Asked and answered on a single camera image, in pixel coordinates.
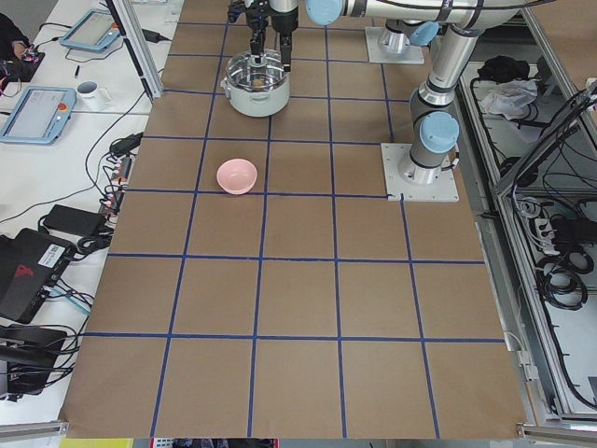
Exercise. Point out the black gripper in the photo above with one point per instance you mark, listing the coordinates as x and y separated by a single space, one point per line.
256 19
284 20

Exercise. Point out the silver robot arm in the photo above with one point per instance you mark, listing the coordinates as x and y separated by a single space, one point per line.
257 14
435 130

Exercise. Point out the pale green electric pot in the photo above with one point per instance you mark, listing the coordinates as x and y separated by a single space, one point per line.
237 84

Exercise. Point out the pink bowl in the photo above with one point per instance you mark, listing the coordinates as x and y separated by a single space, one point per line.
236 176

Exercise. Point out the blue teach pendant far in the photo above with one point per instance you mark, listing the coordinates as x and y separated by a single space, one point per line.
94 32

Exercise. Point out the blue teach pendant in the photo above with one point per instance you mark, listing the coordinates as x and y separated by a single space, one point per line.
40 116
94 32

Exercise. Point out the white mug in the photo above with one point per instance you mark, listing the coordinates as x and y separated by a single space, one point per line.
96 98

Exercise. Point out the black cloth bundle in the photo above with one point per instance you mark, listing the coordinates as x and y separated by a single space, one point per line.
503 69

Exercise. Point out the blue teach pendant near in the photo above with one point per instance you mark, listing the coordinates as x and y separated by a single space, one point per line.
40 116

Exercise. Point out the white crumpled cloth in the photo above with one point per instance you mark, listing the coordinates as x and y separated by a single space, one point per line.
511 99

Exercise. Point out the black power brick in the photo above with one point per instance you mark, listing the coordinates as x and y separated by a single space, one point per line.
73 221

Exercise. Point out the black laptop computer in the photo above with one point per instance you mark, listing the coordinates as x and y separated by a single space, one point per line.
31 263

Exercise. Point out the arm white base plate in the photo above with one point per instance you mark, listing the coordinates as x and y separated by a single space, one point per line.
385 46
406 181

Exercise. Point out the aluminium frame post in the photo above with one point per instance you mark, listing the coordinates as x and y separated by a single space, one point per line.
130 29

